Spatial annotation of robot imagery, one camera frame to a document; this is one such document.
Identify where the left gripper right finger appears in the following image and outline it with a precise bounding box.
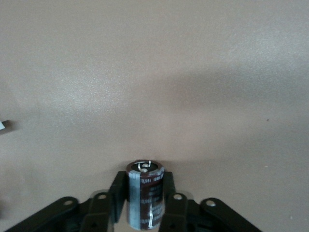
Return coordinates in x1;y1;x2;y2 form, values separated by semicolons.
158;171;263;232

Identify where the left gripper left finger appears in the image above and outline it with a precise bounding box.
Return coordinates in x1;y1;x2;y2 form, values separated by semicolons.
7;170;128;232

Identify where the dark brown cylindrical capacitor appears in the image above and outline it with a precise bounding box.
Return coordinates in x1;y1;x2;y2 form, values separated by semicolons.
126;159;166;230

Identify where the brown table mat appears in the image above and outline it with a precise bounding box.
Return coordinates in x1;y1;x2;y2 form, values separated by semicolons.
0;0;309;232

